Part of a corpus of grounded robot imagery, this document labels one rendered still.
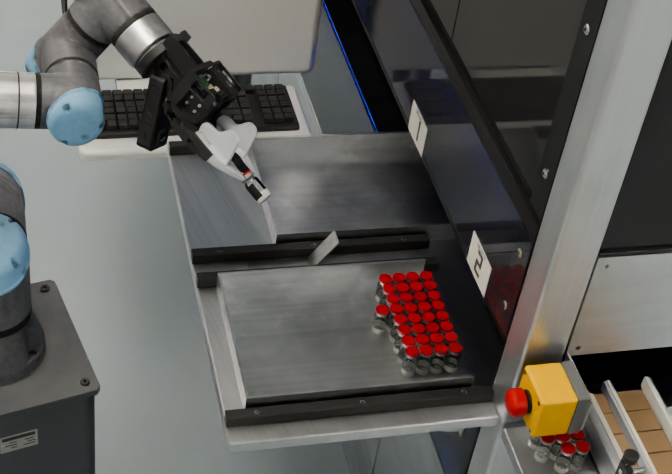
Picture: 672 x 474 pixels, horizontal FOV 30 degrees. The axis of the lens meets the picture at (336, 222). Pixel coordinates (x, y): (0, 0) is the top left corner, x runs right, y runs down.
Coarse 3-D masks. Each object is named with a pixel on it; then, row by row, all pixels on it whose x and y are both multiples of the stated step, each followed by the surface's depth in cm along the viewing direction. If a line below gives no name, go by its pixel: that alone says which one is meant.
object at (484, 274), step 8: (472, 240) 190; (472, 248) 190; (480, 248) 187; (472, 256) 190; (472, 264) 191; (488, 264) 184; (472, 272) 191; (480, 272) 187; (488, 272) 184; (480, 280) 188; (488, 280) 185; (480, 288) 188
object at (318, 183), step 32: (256, 160) 218; (288, 160) 224; (320, 160) 225; (352, 160) 226; (384, 160) 228; (416, 160) 229; (288, 192) 217; (320, 192) 218; (352, 192) 220; (384, 192) 221; (416, 192) 222; (288, 224) 211; (320, 224) 212; (352, 224) 213; (384, 224) 214; (416, 224) 210; (448, 224) 211
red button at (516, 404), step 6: (510, 390) 170; (516, 390) 170; (522, 390) 170; (510, 396) 170; (516, 396) 169; (522, 396) 169; (510, 402) 170; (516, 402) 169; (522, 402) 169; (510, 408) 170; (516, 408) 169; (522, 408) 169; (510, 414) 170; (516, 414) 170; (522, 414) 170
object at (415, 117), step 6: (414, 102) 213; (414, 108) 213; (414, 114) 214; (420, 114) 211; (414, 120) 214; (420, 120) 211; (408, 126) 217; (414, 126) 214; (420, 126) 211; (414, 132) 214; (420, 132) 211; (426, 132) 208; (414, 138) 214; (420, 138) 211; (420, 144) 211; (420, 150) 212
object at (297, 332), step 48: (240, 288) 198; (288, 288) 199; (336, 288) 200; (240, 336) 190; (288, 336) 191; (336, 336) 192; (384, 336) 194; (240, 384) 180; (288, 384) 184; (336, 384) 185; (384, 384) 181; (432, 384) 184
